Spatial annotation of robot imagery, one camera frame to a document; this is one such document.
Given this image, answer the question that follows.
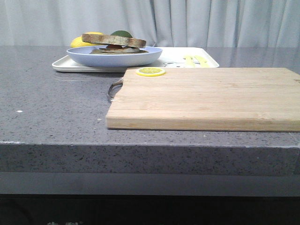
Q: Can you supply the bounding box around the yellow plastic fork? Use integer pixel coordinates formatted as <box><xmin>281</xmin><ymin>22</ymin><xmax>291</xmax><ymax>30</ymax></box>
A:
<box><xmin>183</xmin><ymin>55</ymin><xmax>195</xmax><ymax>68</ymax></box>

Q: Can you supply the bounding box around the bread slice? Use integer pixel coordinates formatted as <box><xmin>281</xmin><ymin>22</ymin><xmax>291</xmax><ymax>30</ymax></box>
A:
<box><xmin>91</xmin><ymin>47</ymin><xmax>148</xmax><ymax>54</ymax></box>
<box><xmin>82</xmin><ymin>33</ymin><xmax>146</xmax><ymax>48</ymax></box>

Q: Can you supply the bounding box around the light blue round plate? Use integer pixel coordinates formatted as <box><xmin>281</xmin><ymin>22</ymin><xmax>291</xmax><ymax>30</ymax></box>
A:
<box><xmin>67</xmin><ymin>45</ymin><xmax>163</xmax><ymax>67</ymax></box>

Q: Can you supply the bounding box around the metal cutting board handle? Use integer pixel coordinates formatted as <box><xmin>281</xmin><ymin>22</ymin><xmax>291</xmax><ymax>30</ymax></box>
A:
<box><xmin>107</xmin><ymin>78</ymin><xmax>123</xmax><ymax>102</ymax></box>

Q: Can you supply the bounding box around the yellow plastic knife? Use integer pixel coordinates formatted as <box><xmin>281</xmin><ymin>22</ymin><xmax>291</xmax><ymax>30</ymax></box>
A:
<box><xmin>194</xmin><ymin>55</ymin><xmax>211</xmax><ymax>68</ymax></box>

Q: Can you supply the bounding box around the front yellow lemon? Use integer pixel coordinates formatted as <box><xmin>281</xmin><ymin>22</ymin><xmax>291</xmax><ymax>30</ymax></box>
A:
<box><xmin>70</xmin><ymin>36</ymin><xmax>95</xmax><ymax>48</ymax></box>

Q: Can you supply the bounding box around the rear yellow lemon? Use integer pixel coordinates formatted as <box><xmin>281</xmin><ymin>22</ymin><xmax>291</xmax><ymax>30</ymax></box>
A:
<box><xmin>82</xmin><ymin>31</ymin><xmax>103</xmax><ymax>35</ymax></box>

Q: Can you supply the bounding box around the grey white curtain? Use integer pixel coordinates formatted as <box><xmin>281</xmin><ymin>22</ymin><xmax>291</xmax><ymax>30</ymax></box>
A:
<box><xmin>0</xmin><ymin>0</ymin><xmax>300</xmax><ymax>47</ymax></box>

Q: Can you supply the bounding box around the yellow lemon slice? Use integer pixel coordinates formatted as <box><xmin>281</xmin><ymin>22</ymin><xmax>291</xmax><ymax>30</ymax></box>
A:
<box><xmin>136</xmin><ymin>67</ymin><xmax>165</xmax><ymax>77</ymax></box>

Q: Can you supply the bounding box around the fried egg toy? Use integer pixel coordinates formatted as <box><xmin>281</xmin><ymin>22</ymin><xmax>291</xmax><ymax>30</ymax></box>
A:
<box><xmin>99</xmin><ymin>45</ymin><xmax>140</xmax><ymax>53</ymax></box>

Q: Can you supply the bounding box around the cream bear serving tray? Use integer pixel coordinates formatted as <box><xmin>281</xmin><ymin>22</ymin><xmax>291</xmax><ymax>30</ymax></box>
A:
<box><xmin>52</xmin><ymin>47</ymin><xmax>219</xmax><ymax>73</ymax></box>

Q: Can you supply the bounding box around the bamboo cutting board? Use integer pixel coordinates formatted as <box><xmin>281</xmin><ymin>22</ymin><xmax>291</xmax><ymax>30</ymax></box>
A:
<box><xmin>106</xmin><ymin>67</ymin><xmax>300</xmax><ymax>132</ymax></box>

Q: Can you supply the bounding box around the green lime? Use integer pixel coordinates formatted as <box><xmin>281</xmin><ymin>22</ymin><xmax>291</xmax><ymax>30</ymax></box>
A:
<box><xmin>111</xmin><ymin>30</ymin><xmax>132</xmax><ymax>38</ymax></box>

